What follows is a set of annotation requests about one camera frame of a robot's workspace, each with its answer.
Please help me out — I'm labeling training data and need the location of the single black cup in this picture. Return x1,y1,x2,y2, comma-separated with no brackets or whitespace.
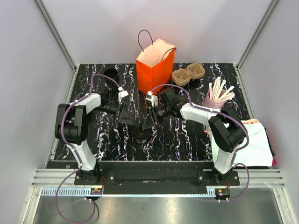
135,139,147,144

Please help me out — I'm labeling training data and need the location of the stack of pulp carriers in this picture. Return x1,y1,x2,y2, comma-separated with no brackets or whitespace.
171,63,205,86

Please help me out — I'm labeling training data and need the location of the single black lid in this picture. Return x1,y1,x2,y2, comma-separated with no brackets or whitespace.
132,125,149,139

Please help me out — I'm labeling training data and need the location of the pink straw holder cup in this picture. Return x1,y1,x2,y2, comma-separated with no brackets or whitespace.
203,91,226,109

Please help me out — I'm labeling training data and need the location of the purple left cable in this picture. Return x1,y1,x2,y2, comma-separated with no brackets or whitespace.
55,74,122,222

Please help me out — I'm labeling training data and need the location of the stack of black cups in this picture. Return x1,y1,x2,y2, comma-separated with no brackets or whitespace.
103,68,119,92

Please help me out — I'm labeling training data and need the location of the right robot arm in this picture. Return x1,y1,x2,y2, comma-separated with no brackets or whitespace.
142,89,249,185

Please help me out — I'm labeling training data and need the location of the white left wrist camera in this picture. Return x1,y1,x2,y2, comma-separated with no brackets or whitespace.
117,86,128,103

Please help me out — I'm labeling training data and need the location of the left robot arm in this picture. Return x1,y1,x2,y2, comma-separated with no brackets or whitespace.
54,87,134,185

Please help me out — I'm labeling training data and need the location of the white folded cloth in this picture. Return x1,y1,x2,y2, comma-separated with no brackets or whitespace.
206,118,278,168

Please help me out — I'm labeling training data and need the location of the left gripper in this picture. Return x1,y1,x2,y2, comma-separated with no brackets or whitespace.
94,101,134,125

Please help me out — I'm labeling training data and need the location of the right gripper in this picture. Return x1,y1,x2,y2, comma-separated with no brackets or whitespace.
142,105,171,130

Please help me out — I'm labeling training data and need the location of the orange paper bag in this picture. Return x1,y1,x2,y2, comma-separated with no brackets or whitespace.
135,38,176,94

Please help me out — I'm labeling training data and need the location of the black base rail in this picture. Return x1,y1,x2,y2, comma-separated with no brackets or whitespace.
74,161,240,196

